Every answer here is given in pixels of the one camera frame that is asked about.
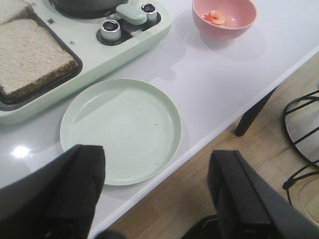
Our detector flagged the right silver control knob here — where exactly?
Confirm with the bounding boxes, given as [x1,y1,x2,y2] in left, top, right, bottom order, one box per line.
[140,3,158,22]

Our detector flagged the pink bowl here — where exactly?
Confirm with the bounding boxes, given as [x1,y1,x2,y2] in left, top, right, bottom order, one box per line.
[192,0,257,40]

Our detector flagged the pale curled shrimp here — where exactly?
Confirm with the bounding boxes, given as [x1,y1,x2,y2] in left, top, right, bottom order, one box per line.
[213,15,226,25]

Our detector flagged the black round frying pan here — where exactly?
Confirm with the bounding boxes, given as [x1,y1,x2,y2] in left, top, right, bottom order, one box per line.
[49,0,128,19]

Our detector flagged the black wire stool frame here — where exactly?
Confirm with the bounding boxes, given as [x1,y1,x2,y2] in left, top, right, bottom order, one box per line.
[282,90,319,203]

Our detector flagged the black table leg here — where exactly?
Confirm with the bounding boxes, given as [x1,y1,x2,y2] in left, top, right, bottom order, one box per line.
[235,88,277,136]

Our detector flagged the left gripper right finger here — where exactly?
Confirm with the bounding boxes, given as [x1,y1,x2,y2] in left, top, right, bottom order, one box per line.
[207,150,319,239]

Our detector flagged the bread slice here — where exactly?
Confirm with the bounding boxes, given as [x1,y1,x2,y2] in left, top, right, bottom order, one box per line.
[0,0,34,24]
[0,19,78,101]

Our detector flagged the orange shrimp with tail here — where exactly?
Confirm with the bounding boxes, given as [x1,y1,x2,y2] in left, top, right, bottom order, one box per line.
[203,10,223,24]

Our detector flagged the mint green round plate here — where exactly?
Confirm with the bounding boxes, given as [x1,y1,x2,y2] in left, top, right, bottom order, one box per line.
[60,79,182,186]

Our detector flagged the silver control knob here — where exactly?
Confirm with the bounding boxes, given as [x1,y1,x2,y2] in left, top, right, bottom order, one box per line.
[140,3,158,22]
[100,19,122,41]

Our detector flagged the mint green breakfast maker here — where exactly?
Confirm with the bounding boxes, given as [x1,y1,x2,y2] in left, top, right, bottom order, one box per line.
[0,0,172,124]

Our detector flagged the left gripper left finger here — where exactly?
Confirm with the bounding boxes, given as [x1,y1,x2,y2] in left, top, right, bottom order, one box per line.
[0,144,105,239]

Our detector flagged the left silver control knob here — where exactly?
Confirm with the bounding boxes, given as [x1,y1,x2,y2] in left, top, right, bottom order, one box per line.
[100,19,122,41]

